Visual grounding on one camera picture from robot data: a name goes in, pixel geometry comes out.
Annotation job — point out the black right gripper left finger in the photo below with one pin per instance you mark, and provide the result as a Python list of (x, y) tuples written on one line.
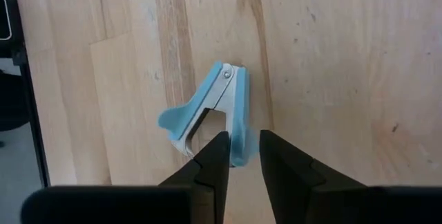
[(210, 168)]

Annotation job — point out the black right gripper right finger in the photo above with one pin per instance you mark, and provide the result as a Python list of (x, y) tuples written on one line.
[(286, 172)]

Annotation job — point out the light blue staple remover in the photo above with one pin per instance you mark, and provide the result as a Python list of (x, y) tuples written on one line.
[(221, 92)]

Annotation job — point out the black metal table frame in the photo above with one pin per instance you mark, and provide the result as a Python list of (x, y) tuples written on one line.
[(31, 113)]

